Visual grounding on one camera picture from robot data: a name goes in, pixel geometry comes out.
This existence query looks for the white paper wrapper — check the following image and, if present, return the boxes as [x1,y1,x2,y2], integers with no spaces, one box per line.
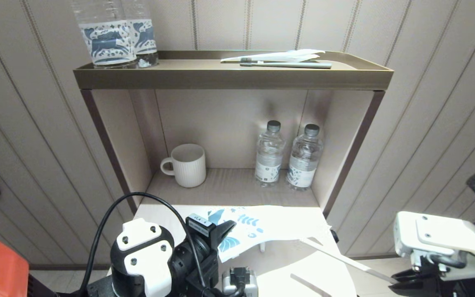
[220,49,326,64]

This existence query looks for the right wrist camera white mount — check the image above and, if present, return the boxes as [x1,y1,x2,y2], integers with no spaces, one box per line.
[393,211,475,282]

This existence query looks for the white ribbed mug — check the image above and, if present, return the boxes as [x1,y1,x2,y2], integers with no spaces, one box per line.
[160,143,207,189]

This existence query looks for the pale toothbrush grey bristles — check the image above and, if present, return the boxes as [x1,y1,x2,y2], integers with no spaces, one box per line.
[299,238,400,285]

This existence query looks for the left camera black cable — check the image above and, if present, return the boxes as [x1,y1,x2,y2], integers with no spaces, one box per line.
[79,192,248,297]

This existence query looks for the grey-green toothbrush dark bristles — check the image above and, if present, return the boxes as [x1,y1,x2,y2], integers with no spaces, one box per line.
[240,58,333,70]

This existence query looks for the white blue patterned pouch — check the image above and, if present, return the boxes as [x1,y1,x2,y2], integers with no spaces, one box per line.
[180,205,334,263]

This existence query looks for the small grey-cap water bottle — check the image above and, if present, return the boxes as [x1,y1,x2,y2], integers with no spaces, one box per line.
[286,124,325,191]
[255,120,285,188]

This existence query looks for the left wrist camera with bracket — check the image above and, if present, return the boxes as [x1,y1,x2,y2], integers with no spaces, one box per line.
[221,267,259,297]

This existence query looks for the large deer-label water bottle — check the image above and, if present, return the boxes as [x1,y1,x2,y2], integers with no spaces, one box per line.
[71,0,139,70]
[122,0,160,68]

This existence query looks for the brown open shelf unit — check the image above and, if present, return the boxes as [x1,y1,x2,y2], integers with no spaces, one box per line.
[73,49,395,219]

